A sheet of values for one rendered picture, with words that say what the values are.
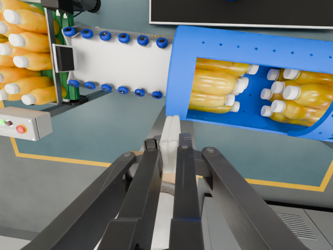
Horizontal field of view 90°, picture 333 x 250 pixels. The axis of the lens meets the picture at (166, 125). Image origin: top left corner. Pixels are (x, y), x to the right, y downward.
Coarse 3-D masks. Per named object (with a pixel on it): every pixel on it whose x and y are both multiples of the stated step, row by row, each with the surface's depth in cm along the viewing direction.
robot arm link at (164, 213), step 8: (160, 192) 69; (160, 200) 65; (168, 200) 66; (160, 208) 62; (168, 208) 62; (160, 216) 59; (168, 216) 60; (160, 224) 56; (168, 224) 57; (160, 232) 54; (168, 232) 55; (152, 240) 53; (160, 240) 53; (168, 240) 54; (152, 248) 52; (160, 248) 52
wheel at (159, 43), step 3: (159, 39) 63; (162, 39) 63; (165, 39) 63; (156, 42) 63; (159, 42) 62; (162, 42) 62; (165, 42) 62; (159, 45) 62; (162, 45) 62; (165, 45) 63
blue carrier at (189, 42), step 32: (192, 32) 43; (224, 32) 44; (192, 64) 40; (256, 64) 40; (288, 64) 39; (320, 64) 39; (256, 96) 66; (256, 128) 55; (288, 128) 59; (320, 128) 44
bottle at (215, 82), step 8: (200, 72) 46; (208, 72) 46; (216, 72) 46; (224, 72) 47; (200, 80) 46; (208, 80) 46; (216, 80) 46; (224, 80) 46; (232, 80) 46; (192, 88) 48; (200, 88) 47; (208, 88) 47; (216, 88) 47; (224, 88) 46; (232, 88) 47
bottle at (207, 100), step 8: (192, 96) 52; (200, 96) 52; (208, 96) 52; (216, 96) 52; (224, 96) 52; (192, 104) 55; (200, 104) 54; (208, 104) 53; (216, 104) 53; (224, 104) 55
